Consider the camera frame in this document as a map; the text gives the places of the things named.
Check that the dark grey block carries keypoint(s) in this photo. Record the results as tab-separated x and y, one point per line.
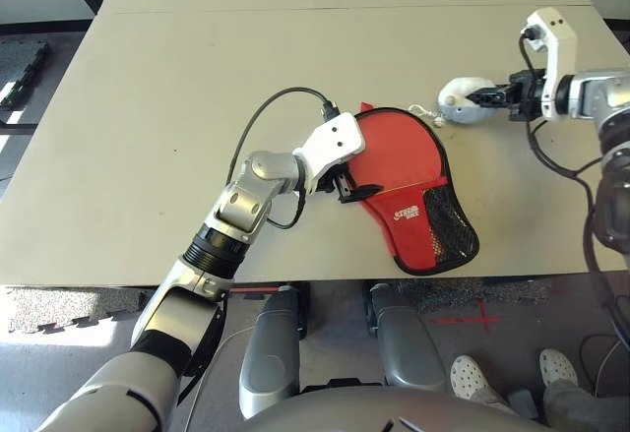
522	402

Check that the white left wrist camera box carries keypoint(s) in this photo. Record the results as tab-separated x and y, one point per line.
334	139

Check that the grey robot left leg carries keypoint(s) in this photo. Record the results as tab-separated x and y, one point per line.
270	353

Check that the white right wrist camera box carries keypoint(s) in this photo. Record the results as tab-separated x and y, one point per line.
556	38

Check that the light grey speckled foam mat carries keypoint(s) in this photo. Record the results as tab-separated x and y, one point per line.
64	304

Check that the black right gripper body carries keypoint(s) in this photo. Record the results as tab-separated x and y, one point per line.
526	95

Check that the red tape cross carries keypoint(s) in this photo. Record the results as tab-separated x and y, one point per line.
485	319

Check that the grey robot leg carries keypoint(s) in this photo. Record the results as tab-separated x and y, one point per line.
270	353
408	343

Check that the white perforated clog shoe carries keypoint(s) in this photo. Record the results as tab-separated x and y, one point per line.
470	375
558	367

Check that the dark speckled foam mat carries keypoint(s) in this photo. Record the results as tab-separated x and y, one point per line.
467	291

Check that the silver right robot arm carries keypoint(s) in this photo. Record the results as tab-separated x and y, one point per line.
605	92

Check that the red tape lines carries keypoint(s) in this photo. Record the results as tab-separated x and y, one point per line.
256	291

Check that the grey trousered person leg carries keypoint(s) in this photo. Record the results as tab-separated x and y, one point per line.
585	405
492	400

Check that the grey robot torso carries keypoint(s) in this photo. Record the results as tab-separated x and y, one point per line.
394	412

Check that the red black paddle case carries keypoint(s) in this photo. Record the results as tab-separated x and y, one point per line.
403	156

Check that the grey ball zipper charm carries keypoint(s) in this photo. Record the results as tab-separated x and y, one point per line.
455	90

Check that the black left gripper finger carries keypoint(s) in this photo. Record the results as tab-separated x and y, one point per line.
359	193

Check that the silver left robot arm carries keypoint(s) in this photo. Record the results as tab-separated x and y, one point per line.
246	201

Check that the grey robot right leg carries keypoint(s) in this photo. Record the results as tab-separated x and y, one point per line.
408	343

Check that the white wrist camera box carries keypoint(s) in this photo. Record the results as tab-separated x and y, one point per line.
556	38
334	139

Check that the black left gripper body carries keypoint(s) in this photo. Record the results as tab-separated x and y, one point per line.
333	182

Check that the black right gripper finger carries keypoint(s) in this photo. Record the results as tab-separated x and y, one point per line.
494	103
494	91

